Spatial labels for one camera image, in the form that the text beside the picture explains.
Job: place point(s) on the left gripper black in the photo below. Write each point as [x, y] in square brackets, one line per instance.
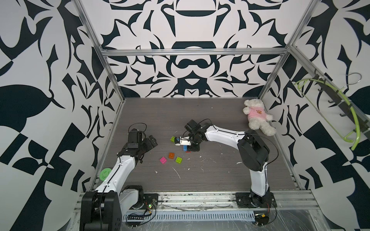
[149, 145]

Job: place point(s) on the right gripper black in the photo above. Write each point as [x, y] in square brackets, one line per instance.
[193, 148]

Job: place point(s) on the magenta lego brick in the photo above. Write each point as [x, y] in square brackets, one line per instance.
[163, 160]

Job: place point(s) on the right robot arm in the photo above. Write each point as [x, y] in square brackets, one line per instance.
[253, 151]

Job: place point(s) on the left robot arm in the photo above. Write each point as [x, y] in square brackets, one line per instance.
[104, 208]

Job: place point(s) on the white teddy bear pink shirt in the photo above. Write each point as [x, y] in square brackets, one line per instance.
[258, 119]

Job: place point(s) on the black connector box left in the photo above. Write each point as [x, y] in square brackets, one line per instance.
[134, 220]

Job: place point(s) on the black connector box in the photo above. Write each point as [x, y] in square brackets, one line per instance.
[134, 220]
[261, 220]

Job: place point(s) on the white vent grille strip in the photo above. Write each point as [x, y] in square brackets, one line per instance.
[166, 216]

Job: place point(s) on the black connector box right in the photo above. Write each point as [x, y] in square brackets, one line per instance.
[261, 220]

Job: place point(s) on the green clothes hanger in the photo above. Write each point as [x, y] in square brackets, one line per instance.
[342, 126]

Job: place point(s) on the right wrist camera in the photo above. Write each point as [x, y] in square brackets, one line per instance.
[182, 141]

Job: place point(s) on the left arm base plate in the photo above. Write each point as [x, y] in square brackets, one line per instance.
[147, 200]

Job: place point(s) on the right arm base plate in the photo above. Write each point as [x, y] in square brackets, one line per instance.
[252, 200]

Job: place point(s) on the black wall hook rack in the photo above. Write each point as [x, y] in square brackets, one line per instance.
[347, 104]

